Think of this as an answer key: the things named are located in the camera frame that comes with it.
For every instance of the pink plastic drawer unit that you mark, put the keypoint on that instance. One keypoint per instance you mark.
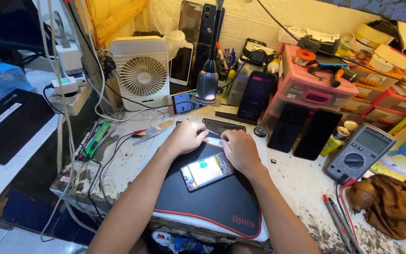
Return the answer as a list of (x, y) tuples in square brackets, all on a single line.
[(307, 91)]

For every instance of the orange black hand tool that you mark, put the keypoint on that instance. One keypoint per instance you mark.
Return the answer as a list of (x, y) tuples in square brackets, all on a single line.
[(338, 76)]

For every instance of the opened smartphone with lit screen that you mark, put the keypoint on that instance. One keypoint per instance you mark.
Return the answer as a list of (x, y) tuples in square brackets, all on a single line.
[(205, 171)]

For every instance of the orange solder spool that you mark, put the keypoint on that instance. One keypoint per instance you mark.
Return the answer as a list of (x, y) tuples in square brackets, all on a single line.
[(305, 56)]

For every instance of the white power strip with adapters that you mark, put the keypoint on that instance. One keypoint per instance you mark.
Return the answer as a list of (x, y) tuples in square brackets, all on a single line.
[(67, 76)]

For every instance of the red multimeter probe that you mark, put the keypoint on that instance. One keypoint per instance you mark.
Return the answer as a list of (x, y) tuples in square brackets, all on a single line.
[(335, 222)]

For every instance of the heap of tape rolls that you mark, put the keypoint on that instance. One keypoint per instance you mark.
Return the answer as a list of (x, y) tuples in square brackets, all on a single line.
[(374, 40)]

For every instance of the white-edged phone with lit screen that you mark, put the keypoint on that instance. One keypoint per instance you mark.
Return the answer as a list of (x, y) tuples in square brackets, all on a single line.
[(183, 102)]

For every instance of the brown round object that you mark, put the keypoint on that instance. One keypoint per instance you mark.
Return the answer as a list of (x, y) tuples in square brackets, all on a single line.
[(360, 195)]

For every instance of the pen holder with pens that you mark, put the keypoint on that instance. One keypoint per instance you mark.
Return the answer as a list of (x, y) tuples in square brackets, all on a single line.
[(226, 67)]

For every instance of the silver black desk lamp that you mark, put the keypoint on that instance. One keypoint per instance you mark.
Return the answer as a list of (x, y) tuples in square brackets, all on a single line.
[(208, 79)]

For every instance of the black flat box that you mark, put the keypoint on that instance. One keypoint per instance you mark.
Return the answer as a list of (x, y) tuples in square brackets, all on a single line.
[(9, 125)]

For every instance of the person's right fingers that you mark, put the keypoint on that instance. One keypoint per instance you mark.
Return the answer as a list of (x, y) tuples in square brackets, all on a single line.
[(229, 139)]

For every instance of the black smartwatch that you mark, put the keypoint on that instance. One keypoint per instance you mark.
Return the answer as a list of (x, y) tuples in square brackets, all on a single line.
[(257, 56)]

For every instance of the red black clip leads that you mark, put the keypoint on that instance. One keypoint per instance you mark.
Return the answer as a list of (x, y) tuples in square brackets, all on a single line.
[(118, 148)]

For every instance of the person's left fingers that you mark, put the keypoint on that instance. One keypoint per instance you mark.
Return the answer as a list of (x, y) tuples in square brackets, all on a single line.
[(200, 134)]

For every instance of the thin metal tweezers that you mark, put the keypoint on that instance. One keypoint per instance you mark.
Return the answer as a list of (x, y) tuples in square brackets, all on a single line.
[(213, 133)]

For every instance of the stack of orange drawers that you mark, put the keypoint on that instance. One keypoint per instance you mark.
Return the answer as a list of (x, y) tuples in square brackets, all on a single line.
[(382, 98)]

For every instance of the white smartphone with dark screen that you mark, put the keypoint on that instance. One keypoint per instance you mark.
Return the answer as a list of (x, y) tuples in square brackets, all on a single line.
[(182, 63)]

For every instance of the grey digital multimeter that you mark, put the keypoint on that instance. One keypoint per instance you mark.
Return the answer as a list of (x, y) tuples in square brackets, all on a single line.
[(360, 153)]

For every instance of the gold bottle cap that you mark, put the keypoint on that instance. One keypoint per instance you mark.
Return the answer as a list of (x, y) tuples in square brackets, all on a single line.
[(350, 125)]

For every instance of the white desk fan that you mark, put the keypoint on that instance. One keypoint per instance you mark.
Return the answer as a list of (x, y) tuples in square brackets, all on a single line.
[(141, 74)]

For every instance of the grey phone frame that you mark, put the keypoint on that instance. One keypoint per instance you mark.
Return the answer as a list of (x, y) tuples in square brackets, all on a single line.
[(190, 19)]

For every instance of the bunch of keys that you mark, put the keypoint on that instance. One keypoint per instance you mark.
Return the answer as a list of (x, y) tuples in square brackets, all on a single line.
[(108, 63)]

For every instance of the black monitor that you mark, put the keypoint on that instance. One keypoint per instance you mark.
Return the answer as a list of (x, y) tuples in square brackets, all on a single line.
[(9, 24)]

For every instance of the black phone with pink bar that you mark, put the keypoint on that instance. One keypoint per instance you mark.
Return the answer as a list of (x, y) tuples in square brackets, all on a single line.
[(256, 95)]

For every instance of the person's right hand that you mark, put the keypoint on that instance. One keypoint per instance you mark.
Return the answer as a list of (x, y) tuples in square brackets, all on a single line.
[(241, 150)]

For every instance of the dark blue phone back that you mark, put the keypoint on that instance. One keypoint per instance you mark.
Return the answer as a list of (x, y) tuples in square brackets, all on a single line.
[(208, 24)]

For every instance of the yellow-green bottle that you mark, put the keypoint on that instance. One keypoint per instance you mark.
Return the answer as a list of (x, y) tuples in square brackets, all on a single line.
[(333, 143)]

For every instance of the white red phone part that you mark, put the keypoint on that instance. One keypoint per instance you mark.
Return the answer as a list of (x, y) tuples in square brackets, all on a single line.
[(213, 141)]

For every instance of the black phone screen panel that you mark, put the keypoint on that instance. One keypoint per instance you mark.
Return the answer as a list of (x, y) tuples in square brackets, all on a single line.
[(224, 125)]

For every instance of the black mat with red edge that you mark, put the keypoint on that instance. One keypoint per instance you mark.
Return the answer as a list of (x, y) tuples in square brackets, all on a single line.
[(210, 208)]

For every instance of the clear plastic bag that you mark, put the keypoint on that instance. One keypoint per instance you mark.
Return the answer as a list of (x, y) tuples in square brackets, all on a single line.
[(167, 24)]

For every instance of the black multimeter probe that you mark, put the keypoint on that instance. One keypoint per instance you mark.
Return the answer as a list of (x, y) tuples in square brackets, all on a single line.
[(345, 225)]

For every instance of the person's left hand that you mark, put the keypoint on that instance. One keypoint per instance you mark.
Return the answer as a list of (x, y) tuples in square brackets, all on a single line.
[(183, 137)]

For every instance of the flat metal spudger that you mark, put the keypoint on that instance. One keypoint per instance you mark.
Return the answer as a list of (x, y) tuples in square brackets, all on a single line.
[(155, 131)]

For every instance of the black smartphone with dark screen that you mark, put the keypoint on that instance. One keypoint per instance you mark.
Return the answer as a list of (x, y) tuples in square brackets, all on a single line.
[(287, 128), (317, 136)]

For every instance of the brown cloth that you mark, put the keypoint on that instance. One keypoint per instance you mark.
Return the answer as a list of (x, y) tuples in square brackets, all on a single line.
[(395, 204)]

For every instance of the green utility knife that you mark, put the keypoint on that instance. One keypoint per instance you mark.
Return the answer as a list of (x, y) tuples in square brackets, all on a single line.
[(96, 139)]

